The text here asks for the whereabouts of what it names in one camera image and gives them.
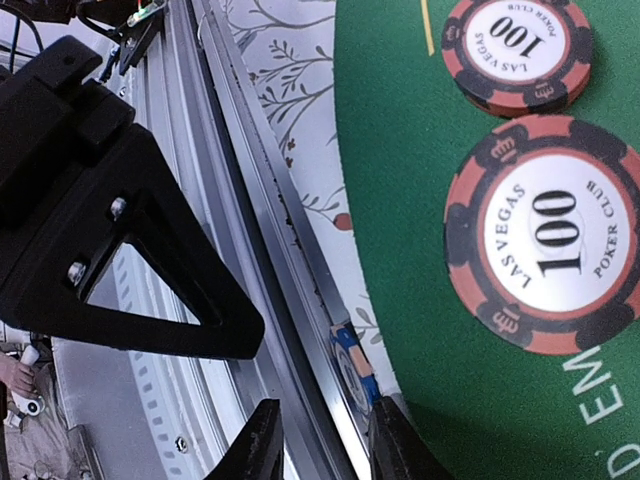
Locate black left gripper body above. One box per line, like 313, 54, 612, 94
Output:
1, 36, 265, 360

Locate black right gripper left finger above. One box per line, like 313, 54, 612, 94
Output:
205, 399, 284, 480

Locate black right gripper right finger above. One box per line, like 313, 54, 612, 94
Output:
368, 396, 450, 480

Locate blue peach 10 chip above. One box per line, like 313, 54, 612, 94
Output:
330, 323, 380, 417

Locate red black 100 chip stack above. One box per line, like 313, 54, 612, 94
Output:
441, 1, 594, 118

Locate round green poker mat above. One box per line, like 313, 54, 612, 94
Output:
335, 1, 639, 479

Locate aluminium front rail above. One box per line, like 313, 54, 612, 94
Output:
55, 1, 371, 479

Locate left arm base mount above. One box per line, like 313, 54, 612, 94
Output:
1, 1, 167, 83

